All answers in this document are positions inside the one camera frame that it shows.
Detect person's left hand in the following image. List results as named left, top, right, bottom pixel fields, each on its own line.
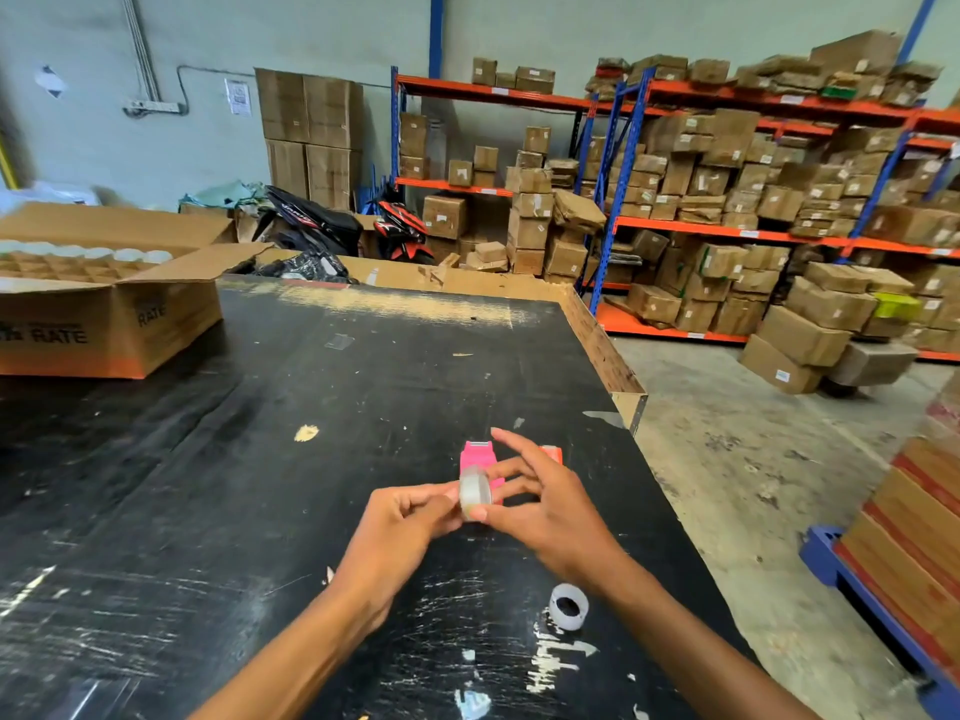
left=333, top=482, right=466, bottom=632

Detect person's right hand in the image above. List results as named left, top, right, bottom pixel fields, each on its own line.
left=471, top=427, right=630, bottom=595

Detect clear tape roll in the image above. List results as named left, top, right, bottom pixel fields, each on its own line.
left=458, top=466, right=495, bottom=523

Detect person's right forearm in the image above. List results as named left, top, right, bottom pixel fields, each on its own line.
left=592, top=554, right=820, bottom=720

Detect person's left forearm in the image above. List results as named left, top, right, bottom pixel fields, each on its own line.
left=190, top=583, right=390, bottom=720

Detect pink tape dispenser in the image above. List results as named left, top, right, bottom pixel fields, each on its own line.
left=459, top=440, right=564, bottom=493

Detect white empty tape core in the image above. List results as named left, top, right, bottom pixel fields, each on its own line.
left=548, top=583, right=591, bottom=633

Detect cardboard boxes on narrow rack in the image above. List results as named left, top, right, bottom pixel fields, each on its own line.
left=398, top=56, right=609, bottom=286

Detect red and black motorcycle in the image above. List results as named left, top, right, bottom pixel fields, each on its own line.
left=372, top=196, right=437, bottom=265

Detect black plastic bag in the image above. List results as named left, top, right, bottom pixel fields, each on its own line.
left=224, top=250, right=360, bottom=286

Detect wide orange blue shelf rack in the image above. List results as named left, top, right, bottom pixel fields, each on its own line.
left=587, top=64, right=960, bottom=366

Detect pile of boxes on floor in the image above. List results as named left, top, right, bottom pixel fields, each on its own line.
left=738, top=261, right=924, bottom=399

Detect cardboard boxes on wide rack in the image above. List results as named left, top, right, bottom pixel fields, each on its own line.
left=583, top=29, right=960, bottom=355

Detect narrow orange blue shelf rack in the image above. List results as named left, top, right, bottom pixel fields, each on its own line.
left=389, top=64, right=605, bottom=287

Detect blue plastic pallet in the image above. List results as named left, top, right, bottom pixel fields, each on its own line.
left=798, top=524, right=960, bottom=720

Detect stack of large cardboard boxes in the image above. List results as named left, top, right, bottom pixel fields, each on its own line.
left=254, top=67, right=366, bottom=212

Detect pale green plastic sheet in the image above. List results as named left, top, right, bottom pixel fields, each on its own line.
left=178, top=179, right=270, bottom=212

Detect open brown cardboard box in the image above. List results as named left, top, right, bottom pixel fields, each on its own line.
left=0, top=201, right=273, bottom=381

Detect stack of red-striped cartons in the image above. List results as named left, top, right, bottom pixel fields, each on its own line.
left=832, top=367, right=960, bottom=670

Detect bright green box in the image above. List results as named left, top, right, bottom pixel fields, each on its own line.
left=872, top=291, right=924, bottom=324

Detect blue steel column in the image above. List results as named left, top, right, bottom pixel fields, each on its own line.
left=428, top=0, right=446, bottom=80

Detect row of white rolls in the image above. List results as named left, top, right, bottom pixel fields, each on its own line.
left=0, top=238, right=174, bottom=266

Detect cardboard divider grid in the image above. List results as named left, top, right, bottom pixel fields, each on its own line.
left=0, top=251, right=155, bottom=286

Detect white wall socket with conduit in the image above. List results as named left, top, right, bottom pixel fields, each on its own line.
left=118, top=0, right=256, bottom=118

